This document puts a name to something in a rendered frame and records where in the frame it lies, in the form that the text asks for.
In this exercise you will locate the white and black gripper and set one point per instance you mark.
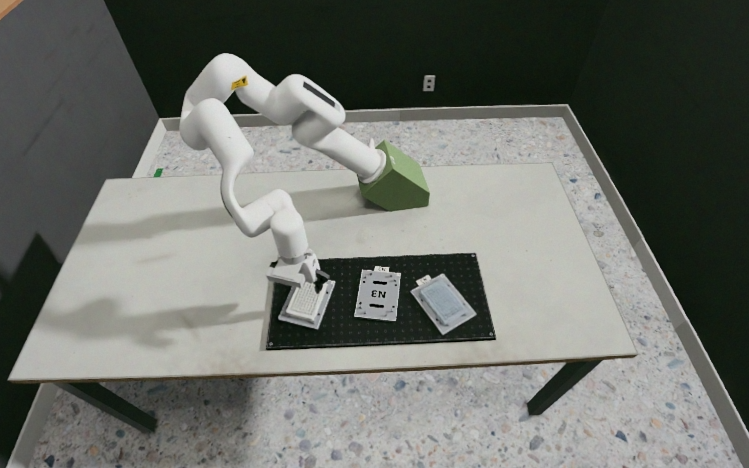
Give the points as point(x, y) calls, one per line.
point(310, 269)

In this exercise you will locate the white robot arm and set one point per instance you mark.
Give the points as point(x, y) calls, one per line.
point(211, 122)

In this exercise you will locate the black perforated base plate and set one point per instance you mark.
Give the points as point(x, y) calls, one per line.
point(339, 327)

